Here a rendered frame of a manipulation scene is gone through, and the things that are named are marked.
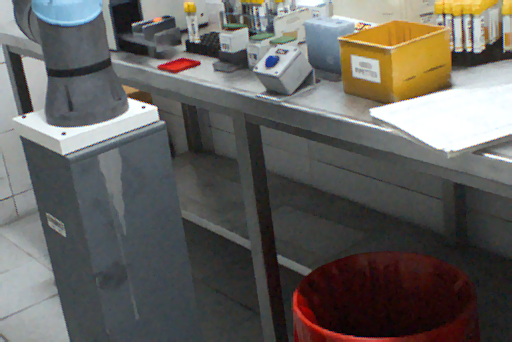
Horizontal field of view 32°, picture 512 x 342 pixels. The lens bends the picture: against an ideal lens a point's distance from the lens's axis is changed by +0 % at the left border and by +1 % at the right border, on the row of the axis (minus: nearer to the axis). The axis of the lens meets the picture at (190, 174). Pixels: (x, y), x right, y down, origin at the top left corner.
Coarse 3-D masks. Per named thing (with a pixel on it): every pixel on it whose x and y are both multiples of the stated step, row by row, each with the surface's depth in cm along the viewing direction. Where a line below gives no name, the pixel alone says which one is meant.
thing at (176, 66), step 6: (174, 60) 192; (180, 60) 193; (186, 60) 192; (192, 60) 190; (162, 66) 190; (168, 66) 191; (174, 66) 190; (180, 66) 189; (186, 66) 187; (192, 66) 188; (174, 72) 186
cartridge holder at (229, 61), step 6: (222, 54) 182; (228, 54) 180; (234, 54) 180; (240, 54) 180; (246, 54) 181; (222, 60) 183; (228, 60) 181; (234, 60) 180; (240, 60) 181; (246, 60) 181; (216, 66) 182; (222, 66) 181; (228, 66) 179; (234, 66) 180; (240, 66) 181; (228, 72) 180
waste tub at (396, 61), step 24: (384, 24) 157; (408, 24) 155; (360, 48) 149; (384, 48) 143; (408, 48) 144; (432, 48) 147; (360, 72) 151; (384, 72) 145; (408, 72) 145; (432, 72) 148; (360, 96) 153; (384, 96) 147; (408, 96) 147
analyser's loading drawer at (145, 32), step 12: (132, 24) 203; (144, 24) 205; (156, 24) 201; (120, 36) 209; (132, 36) 206; (144, 36) 200; (156, 36) 195; (168, 36) 197; (180, 36) 199; (156, 48) 196; (168, 48) 198
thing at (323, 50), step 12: (312, 24) 166; (324, 24) 163; (336, 24) 162; (348, 24) 161; (312, 36) 167; (324, 36) 164; (336, 36) 161; (312, 48) 168; (324, 48) 165; (336, 48) 162; (312, 60) 170; (324, 60) 166; (336, 60) 163; (324, 72) 166; (336, 72) 164
